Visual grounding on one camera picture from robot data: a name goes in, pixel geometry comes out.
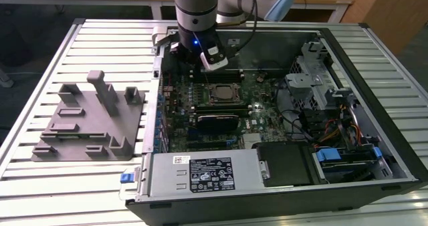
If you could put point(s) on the silver CPU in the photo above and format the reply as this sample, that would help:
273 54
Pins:
225 93

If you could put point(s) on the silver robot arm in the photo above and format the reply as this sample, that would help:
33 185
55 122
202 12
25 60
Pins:
195 5

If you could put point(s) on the CPU socket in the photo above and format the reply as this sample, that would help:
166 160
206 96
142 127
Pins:
223 101

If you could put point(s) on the black RAM slot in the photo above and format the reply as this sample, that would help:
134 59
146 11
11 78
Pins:
223 81
223 74
222 106
223 78
234 71

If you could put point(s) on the green motherboard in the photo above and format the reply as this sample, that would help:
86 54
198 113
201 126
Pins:
180 95

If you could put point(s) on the black graphics card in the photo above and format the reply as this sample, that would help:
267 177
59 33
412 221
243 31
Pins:
217 122

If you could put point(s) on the silver metal drive cage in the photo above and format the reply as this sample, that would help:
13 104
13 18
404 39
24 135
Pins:
301 85

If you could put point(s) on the black expansion slot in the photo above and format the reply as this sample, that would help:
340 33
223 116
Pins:
205 146

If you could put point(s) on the grey parts rack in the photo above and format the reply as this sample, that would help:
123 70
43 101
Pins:
90 115

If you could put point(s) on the silver finned heatsink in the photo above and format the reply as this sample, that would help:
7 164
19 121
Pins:
251 138

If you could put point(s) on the silver power supply unit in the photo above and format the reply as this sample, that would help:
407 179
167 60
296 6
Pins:
167 176

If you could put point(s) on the blue case latch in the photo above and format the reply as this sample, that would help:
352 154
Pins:
126 178

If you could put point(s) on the grey metal stand foot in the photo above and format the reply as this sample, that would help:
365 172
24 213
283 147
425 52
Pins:
5 80

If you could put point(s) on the blue disk carrier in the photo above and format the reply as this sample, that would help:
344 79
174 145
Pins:
328 155

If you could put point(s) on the wooden cabinet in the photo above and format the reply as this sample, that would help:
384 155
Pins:
394 15

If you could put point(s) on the black open PC case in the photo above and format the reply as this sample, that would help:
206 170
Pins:
234 208

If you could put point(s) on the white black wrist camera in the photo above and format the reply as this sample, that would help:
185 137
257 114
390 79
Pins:
214 58

